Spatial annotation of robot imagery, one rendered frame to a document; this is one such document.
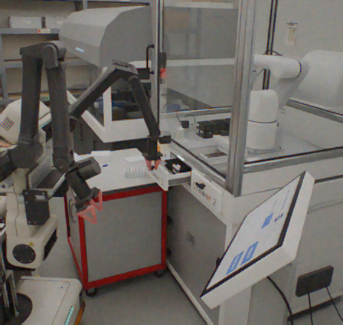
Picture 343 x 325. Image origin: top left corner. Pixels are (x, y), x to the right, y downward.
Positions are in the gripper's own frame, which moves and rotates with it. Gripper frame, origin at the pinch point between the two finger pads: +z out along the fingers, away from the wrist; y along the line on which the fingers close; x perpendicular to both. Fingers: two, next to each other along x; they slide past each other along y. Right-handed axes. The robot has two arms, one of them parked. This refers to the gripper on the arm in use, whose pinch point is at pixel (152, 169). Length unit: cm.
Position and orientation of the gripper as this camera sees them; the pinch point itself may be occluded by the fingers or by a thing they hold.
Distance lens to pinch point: 205.0
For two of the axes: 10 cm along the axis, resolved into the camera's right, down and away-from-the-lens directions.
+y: 9.2, -1.4, 3.8
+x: -4.0, -3.3, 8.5
